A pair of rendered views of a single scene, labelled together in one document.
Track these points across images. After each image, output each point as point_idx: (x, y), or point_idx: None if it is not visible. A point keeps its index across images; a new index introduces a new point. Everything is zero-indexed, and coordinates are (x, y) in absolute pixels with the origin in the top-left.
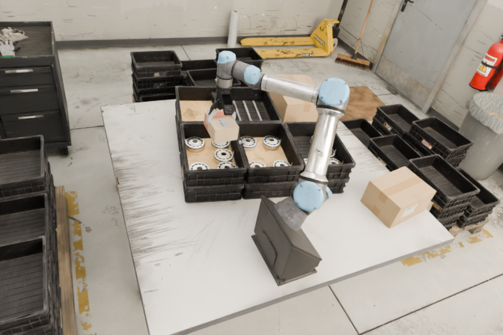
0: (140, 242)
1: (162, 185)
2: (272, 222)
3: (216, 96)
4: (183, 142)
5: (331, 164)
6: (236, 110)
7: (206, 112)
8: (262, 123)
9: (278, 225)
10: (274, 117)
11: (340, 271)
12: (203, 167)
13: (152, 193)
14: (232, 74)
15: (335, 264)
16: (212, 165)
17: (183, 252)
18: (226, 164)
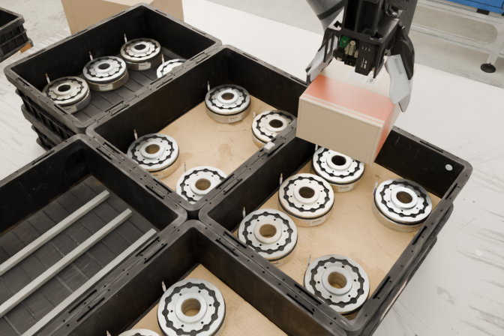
0: None
1: (458, 324)
2: (403, 20)
3: (387, 24)
4: (414, 247)
5: (175, 21)
6: (38, 329)
7: (397, 101)
8: (132, 160)
9: None
10: (40, 184)
11: (310, 35)
12: (388, 196)
13: (496, 321)
14: None
15: (304, 41)
16: (347, 205)
17: (503, 172)
18: (334, 165)
